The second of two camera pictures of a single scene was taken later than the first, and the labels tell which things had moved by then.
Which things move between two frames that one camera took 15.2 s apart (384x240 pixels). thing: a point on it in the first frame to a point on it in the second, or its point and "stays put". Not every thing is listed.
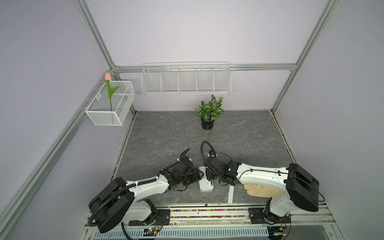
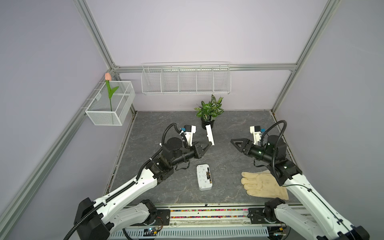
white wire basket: x=111 y=105 stays put
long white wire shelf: x=186 y=78 stays put
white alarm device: x=205 y=184 stays put
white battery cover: x=230 y=194 to x=209 y=134
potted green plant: x=208 y=111 stays put
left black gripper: x=196 y=177 to x=198 y=152
